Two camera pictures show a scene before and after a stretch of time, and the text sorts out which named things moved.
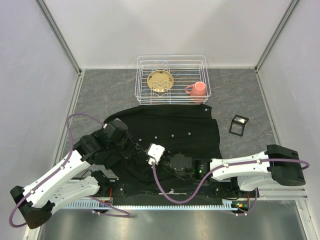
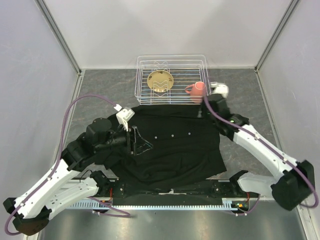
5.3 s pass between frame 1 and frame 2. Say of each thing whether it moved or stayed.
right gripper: moved
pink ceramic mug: stayed
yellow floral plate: stayed
